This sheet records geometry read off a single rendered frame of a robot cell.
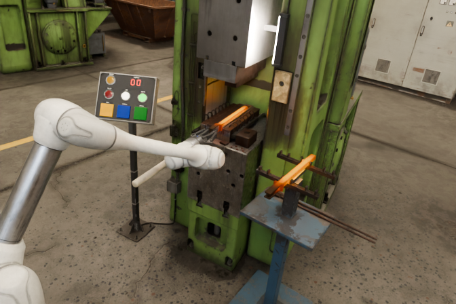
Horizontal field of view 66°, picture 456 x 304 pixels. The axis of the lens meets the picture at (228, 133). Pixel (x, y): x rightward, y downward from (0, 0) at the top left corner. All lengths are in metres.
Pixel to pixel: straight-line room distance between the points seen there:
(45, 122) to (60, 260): 1.44
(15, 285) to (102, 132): 0.55
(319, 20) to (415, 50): 5.14
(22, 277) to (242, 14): 1.40
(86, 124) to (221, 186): 1.07
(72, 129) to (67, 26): 5.27
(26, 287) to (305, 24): 1.57
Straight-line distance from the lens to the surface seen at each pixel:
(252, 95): 2.40
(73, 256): 2.69
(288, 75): 1.88
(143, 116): 2.11
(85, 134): 1.27
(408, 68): 6.94
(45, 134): 1.40
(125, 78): 2.18
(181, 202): 2.67
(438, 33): 6.80
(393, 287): 2.78
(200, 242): 2.48
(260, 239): 2.48
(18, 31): 6.41
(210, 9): 1.89
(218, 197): 2.17
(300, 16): 1.84
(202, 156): 1.56
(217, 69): 1.91
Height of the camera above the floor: 1.85
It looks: 26 degrees down
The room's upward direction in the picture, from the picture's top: 5 degrees clockwise
